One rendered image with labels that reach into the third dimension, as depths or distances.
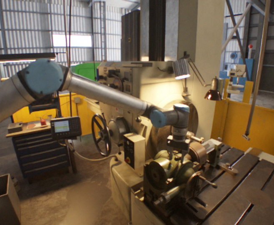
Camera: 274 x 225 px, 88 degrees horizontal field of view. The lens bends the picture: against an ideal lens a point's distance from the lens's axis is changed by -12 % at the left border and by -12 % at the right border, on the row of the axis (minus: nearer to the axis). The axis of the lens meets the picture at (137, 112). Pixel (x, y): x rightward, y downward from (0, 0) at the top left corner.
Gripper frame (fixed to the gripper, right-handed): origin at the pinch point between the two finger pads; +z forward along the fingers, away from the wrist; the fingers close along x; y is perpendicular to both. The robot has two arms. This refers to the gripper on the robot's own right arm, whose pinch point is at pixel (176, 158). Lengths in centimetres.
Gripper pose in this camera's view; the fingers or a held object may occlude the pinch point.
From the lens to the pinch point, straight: 104.1
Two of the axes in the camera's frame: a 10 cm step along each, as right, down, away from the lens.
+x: 8.6, 1.5, -4.8
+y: -5.1, 2.6, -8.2
